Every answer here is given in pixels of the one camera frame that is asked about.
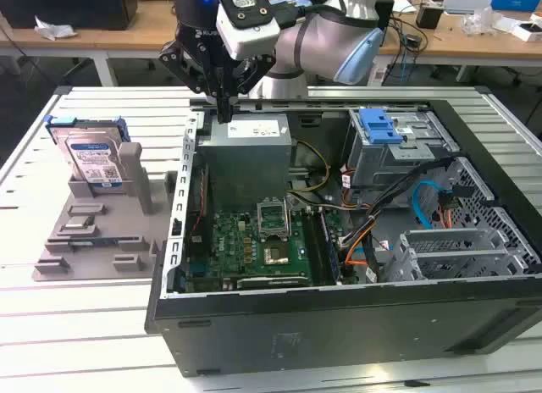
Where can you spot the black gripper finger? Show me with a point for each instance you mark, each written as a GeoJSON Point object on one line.
{"type": "Point", "coordinates": [256, 73]}
{"type": "Point", "coordinates": [180, 60]}

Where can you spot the hard disk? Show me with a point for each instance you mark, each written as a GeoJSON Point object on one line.
{"type": "Point", "coordinates": [91, 160]}

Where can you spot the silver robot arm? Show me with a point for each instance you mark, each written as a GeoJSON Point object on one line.
{"type": "Point", "coordinates": [313, 41]}

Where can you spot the grey disk bay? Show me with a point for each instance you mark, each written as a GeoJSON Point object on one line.
{"type": "Point", "coordinates": [457, 240]}

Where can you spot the wooden desk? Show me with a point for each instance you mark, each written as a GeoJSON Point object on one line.
{"type": "Point", "coordinates": [127, 39]}

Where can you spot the grey power supply unit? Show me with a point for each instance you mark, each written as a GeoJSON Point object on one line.
{"type": "Point", "coordinates": [245, 164]}

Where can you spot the large black box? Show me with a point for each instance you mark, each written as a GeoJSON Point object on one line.
{"type": "Point", "coordinates": [63, 7]}

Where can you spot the crumpled white paper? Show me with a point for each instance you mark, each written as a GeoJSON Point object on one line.
{"type": "Point", "coordinates": [53, 30]}

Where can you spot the blue drive cage latch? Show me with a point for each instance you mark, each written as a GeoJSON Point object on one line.
{"type": "Point", "coordinates": [377, 126]}

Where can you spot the grey drive cage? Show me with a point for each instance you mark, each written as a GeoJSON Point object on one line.
{"type": "Point", "coordinates": [372, 164]}

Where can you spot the green motherboard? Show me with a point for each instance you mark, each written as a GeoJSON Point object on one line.
{"type": "Point", "coordinates": [228, 240]}

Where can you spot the grey parts rack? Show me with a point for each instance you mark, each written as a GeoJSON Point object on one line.
{"type": "Point", "coordinates": [127, 232]}

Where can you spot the small black container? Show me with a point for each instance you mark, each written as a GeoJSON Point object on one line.
{"type": "Point", "coordinates": [427, 17]}

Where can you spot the black RAM slot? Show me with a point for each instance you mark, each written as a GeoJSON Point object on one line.
{"type": "Point", "coordinates": [312, 245]}

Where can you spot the CPU socket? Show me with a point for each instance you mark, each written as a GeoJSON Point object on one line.
{"type": "Point", "coordinates": [277, 255]}

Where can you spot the silver CPU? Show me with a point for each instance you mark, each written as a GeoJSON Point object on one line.
{"type": "Point", "coordinates": [78, 222]}

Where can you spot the installed RAM stick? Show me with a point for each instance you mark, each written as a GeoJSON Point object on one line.
{"type": "Point", "coordinates": [332, 249]}

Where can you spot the black graphics card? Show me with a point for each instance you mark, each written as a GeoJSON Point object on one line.
{"type": "Point", "coordinates": [271, 281]}

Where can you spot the flat grey box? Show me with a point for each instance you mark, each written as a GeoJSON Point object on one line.
{"type": "Point", "coordinates": [466, 4]}

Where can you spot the clear plastic bag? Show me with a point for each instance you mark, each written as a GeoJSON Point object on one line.
{"type": "Point", "coordinates": [476, 22]}

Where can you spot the small white box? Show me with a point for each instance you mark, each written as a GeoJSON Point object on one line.
{"type": "Point", "coordinates": [527, 31]}

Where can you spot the black PC case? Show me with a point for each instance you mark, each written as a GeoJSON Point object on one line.
{"type": "Point", "coordinates": [339, 338]}

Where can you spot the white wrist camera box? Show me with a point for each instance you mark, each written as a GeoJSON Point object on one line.
{"type": "Point", "coordinates": [254, 39]}

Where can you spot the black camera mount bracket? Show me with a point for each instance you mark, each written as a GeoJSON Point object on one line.
{"type": "Point", "coordinates": [245, 12]}

